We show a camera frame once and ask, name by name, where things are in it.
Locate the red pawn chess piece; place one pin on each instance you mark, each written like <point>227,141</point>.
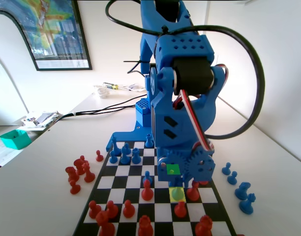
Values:
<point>204,183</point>
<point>112,210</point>
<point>180,210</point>
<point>99,157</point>
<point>94,211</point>
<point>75,189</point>
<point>129,210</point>

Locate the blue rook chess piece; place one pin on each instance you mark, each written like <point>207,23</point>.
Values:
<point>135,157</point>

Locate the red rook chess piece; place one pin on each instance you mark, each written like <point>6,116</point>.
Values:
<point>203,226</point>

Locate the blue bishop chess piece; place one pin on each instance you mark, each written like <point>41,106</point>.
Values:
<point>125,159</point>

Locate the tall blue chess piece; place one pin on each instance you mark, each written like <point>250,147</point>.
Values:
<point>246,206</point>
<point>115,146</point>

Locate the blue knight chess piece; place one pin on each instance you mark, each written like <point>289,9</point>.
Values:
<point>242,191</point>

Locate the red knight chess piece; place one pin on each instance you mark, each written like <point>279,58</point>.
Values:
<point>105,226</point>
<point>71,175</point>

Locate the black white chessboard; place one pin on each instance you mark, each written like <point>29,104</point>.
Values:
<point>160,214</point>

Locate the yellow black screwdriver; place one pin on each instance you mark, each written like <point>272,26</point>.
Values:
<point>112,86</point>

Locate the white crumpled object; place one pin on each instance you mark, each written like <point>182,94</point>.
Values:
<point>102,92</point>

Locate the black zip tie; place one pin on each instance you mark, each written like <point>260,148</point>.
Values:
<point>132,61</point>

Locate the pile of papers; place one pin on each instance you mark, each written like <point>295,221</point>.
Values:
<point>39,119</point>

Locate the green plastic box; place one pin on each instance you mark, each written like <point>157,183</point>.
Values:
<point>16,141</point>

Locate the framed map poster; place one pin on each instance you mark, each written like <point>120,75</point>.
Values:
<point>54,29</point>

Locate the blue base plate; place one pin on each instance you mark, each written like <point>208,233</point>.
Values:
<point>126,135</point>

